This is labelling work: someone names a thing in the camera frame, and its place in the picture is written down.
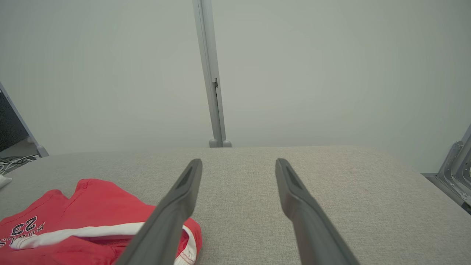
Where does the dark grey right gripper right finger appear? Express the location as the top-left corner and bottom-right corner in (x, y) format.
(275, 158), (360, 265)

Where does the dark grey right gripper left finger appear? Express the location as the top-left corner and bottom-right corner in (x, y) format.
(115, 159), (203, 265)

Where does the red jersey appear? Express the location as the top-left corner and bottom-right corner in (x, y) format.
(0, 179), (202, 265)

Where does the dark partition panel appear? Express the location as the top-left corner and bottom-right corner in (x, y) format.
(0, 92), (29, 152)

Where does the grey metal partition post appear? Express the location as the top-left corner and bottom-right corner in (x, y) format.
(192, 0), (233, 148)
(0, 82), (49, 158)

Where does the grey metal bracket frame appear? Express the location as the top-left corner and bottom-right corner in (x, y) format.
(421, 123), (471, 214)

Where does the white cables bundle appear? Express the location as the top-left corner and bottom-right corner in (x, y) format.
(0, 155), (37, 175)

